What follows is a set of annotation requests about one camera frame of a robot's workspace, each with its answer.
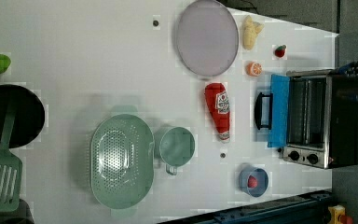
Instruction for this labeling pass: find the red plush ketchup bottle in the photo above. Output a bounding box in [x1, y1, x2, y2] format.
[204, 83, 230, 142]

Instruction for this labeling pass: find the black frying pan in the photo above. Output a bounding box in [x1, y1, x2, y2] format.
[0, 84, 46, 148]

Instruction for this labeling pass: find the blue oven door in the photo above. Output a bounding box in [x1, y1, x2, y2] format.
[268, 74, 290, 147]

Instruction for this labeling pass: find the black toaster oven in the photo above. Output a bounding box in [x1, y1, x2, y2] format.
[282, 70, 358, 169]

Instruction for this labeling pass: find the grey round plate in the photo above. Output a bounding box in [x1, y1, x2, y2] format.
[175, 0, 239, 77]

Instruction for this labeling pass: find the black oven door handle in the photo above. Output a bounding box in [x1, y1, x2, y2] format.
[254, 92, 273, 130]

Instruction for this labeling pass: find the green plastic colander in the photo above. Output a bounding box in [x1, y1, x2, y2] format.
[89, 105, 155, 210]

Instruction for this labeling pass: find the blue bowl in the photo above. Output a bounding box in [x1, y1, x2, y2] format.
[239, 165, 269, 198]

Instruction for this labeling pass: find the orange slice toy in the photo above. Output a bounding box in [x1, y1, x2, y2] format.
[246, 62, 263, 77]

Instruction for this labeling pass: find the green slotted spatula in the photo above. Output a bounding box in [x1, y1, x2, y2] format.
[0, 100, 22, 212]

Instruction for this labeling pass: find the red toy strawberry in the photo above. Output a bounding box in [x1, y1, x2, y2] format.
[274, 45, 286, 58]

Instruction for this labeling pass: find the green measuring cup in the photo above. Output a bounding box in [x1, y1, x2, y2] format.
[155, 126, 196, 175]

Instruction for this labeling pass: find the yellow plush banana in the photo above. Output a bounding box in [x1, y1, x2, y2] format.
[242, 16, 264, 50]

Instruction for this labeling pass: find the red toy in bowl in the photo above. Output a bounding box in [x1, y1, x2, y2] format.
[247, 175, 258, 188]

